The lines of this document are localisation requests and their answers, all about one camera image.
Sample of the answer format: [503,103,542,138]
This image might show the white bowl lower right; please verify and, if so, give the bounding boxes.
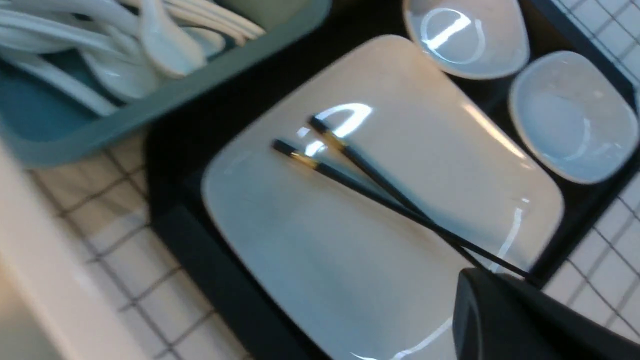
[508,50,639,185]

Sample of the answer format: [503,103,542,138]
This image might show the black serving tray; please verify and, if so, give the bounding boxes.
[144,0,639,360]

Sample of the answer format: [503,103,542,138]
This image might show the white bowl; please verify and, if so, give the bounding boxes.
[402,0,531,80]
[508,50,639,185]

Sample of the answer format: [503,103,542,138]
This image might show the black chopstick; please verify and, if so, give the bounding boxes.
[308,116,509,271]
[271,139,535,284]

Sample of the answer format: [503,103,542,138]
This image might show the white spoons in teal bin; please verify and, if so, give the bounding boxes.
[1,0,265,117]

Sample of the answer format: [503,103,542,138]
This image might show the teal plastic bin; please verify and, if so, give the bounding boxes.
[1,0,332,168]

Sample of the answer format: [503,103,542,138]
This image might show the white bowl upper right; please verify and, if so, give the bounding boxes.
[402,0,531,80]

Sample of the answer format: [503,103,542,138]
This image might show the white rectangular rice plate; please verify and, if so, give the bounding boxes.
[202,34,564,360]

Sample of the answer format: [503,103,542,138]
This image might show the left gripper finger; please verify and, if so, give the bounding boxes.
[452,268,640,360]

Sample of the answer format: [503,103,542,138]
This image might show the white grid tablecloth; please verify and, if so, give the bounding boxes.
[25,0,640,360]

